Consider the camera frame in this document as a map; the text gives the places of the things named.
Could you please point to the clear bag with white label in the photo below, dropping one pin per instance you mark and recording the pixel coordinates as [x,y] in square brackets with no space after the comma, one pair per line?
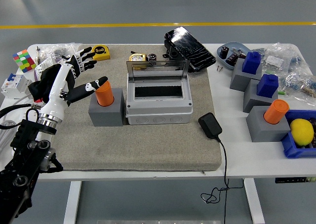
[271,59]

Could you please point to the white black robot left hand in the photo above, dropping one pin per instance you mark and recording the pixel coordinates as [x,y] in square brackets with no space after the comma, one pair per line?
[58,93]

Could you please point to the orange cylinder battery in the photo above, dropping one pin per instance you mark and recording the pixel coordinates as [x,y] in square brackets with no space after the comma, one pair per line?
[105,95]
[275,111]

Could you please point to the slim metal screwdriver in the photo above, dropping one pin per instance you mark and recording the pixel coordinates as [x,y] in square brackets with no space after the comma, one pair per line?
[37,53]

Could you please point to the blue-grey oval dish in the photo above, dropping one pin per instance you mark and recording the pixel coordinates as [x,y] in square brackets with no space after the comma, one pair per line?
[240,46]

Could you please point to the small green part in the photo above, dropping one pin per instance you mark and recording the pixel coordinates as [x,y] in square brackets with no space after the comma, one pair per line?
[281,93]

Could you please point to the white circuit breaker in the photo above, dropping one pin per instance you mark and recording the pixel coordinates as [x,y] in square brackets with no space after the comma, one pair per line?
[14,85]

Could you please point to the small metal piece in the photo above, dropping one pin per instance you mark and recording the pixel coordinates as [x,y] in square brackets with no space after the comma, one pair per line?
[237,51]

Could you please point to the grey block with round hole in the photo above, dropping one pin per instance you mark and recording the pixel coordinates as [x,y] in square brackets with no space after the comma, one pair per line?
[106,116]

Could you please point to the clear bag of resistors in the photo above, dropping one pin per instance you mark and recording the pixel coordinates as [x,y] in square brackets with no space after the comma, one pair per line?
[301,83]

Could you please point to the blue square battery block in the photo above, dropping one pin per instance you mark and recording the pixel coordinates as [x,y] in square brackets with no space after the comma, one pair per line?
[266,85]
[250,62]

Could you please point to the yellow round-faced tape measure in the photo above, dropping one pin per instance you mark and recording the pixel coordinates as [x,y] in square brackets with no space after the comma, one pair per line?
[137,57]

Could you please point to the clear bag of small parts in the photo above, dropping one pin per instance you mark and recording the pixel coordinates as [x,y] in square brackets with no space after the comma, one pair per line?
[53,50]

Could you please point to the dark brown capacitor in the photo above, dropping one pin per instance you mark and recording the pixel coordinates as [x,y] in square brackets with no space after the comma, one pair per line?
[232,58]

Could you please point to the black power adapter plug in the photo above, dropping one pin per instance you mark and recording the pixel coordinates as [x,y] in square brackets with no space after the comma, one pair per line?
[209,125]

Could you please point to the grey electrical junction box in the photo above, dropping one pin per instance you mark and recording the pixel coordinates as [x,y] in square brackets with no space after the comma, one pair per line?
[158,110]

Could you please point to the black capacitor in dish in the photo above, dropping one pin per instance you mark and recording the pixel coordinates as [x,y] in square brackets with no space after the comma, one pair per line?
[224,52]

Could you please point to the grey holder block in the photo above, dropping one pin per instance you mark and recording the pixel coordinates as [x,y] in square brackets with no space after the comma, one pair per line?
[250,98]
[261,130]
[237,78]

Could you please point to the yellow square tape measure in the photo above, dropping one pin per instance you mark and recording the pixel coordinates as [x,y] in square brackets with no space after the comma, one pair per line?
[100,52]

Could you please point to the yellow lemon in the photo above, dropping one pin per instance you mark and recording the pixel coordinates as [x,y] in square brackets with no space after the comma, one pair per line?
[301,131]

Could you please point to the smoky transparent box lid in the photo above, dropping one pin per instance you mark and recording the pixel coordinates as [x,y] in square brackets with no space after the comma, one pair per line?
[158,72]

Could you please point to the white table leg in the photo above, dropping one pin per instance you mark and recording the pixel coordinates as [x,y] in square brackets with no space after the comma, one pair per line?
[254,201]
[72,201]

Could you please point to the small black capacitor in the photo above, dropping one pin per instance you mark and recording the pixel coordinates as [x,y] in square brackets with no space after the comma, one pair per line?
[152,57]

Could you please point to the blue plastic bin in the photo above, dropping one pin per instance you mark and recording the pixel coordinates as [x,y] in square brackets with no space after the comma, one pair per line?
[291,147]

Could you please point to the grey-brown mat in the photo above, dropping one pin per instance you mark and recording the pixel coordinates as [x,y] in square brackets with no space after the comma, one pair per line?
[135,147]

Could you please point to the colourful puzzle cube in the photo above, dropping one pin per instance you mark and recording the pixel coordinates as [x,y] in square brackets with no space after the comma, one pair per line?
[23,60]

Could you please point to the white labelled package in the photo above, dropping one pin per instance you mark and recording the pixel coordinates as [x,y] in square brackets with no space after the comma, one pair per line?
[47,62]

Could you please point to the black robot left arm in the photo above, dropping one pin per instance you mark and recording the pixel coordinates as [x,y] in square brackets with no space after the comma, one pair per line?
[22,145]

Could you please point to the black table control panel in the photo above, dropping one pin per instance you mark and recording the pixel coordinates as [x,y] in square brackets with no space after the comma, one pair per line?
[293,180]

